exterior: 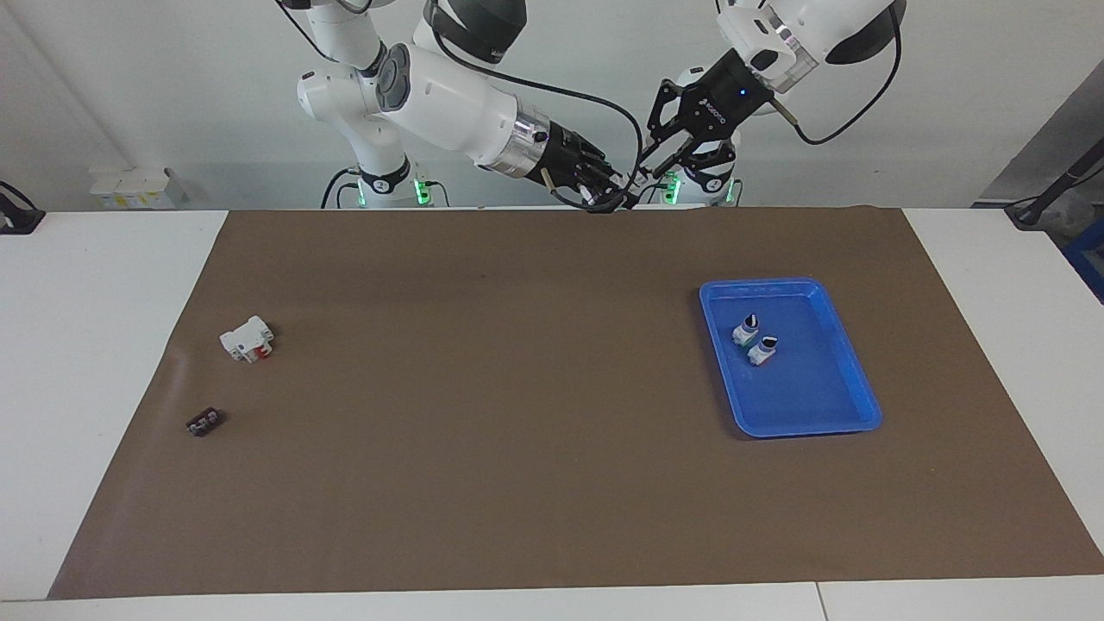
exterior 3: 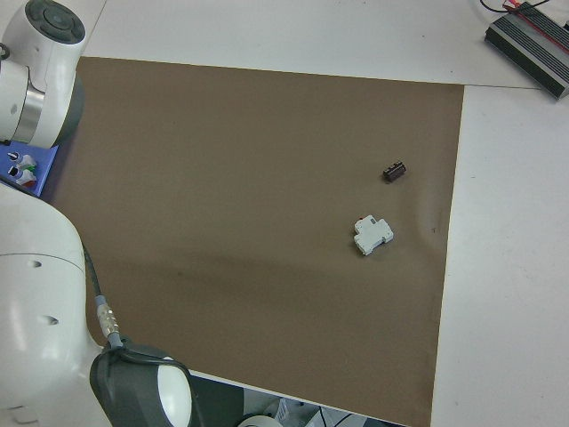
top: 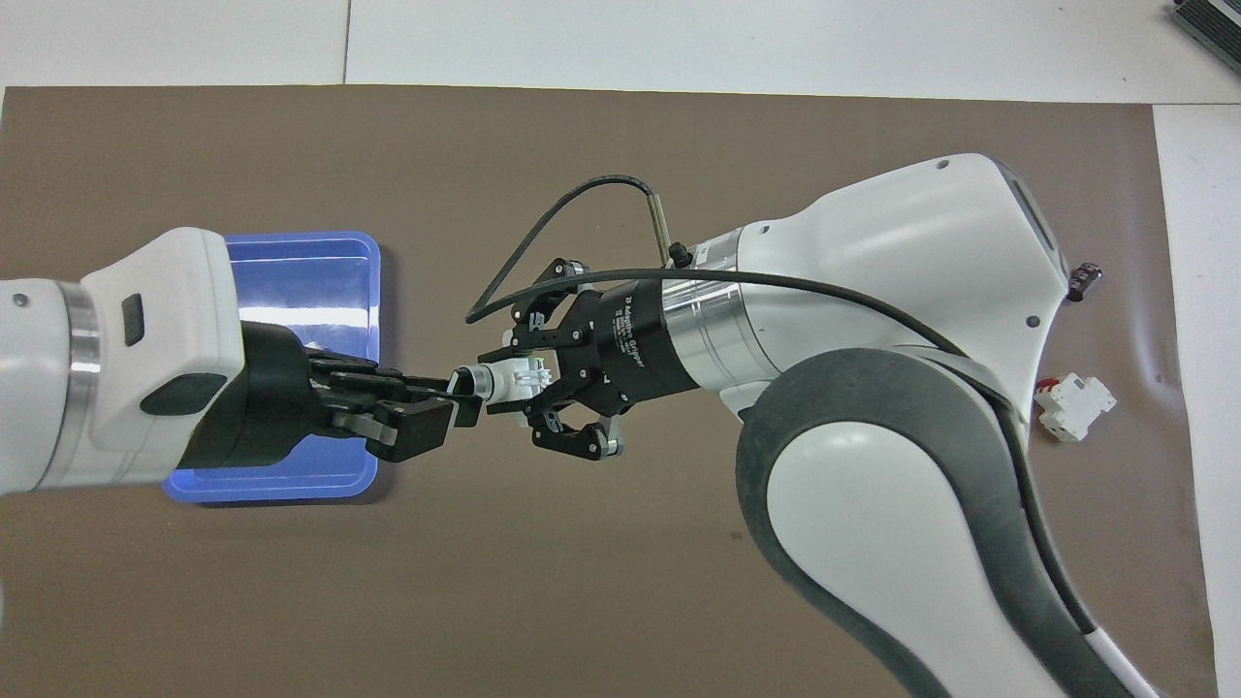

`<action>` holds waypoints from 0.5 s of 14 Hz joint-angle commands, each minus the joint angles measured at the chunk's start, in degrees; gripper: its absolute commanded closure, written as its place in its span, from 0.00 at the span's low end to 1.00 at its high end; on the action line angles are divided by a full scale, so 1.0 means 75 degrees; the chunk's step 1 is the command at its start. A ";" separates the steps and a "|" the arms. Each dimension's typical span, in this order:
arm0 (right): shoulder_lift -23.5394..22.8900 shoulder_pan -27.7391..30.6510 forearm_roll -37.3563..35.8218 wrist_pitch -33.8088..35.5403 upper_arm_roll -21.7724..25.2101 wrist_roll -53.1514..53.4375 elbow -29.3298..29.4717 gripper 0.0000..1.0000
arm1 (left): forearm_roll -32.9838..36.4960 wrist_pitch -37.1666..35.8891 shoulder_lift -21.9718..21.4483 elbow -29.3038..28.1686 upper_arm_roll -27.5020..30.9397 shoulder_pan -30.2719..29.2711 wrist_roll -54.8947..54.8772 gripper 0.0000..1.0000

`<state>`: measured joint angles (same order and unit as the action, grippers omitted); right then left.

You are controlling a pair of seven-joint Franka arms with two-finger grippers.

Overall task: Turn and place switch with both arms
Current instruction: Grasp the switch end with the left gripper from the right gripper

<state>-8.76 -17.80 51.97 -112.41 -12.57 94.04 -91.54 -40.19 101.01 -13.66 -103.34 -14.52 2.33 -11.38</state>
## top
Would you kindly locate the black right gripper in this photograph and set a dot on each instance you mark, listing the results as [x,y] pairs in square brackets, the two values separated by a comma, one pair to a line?
[635,344]

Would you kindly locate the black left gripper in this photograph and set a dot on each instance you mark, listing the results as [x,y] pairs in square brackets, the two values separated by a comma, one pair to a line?
[262,397]

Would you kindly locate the small white grey part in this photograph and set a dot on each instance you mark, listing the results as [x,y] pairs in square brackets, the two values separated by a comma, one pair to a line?
[504,380]

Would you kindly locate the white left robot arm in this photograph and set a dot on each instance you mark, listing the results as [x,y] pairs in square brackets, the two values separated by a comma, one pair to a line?
[116,388]

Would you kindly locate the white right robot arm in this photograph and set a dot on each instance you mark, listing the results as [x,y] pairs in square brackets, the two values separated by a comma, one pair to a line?
[873,485]

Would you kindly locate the blue plastic tray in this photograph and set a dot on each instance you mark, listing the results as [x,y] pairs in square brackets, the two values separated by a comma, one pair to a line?
[320,271]

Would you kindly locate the brown paper table mat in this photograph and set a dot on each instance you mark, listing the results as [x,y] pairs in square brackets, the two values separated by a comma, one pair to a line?
[485,601]

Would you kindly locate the white circuit breaker red lever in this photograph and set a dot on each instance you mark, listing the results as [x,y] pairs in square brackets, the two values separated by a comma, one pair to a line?
[1074,407]

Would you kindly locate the small dark terminal block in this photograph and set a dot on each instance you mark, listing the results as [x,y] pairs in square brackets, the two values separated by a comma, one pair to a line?
[1084,282]

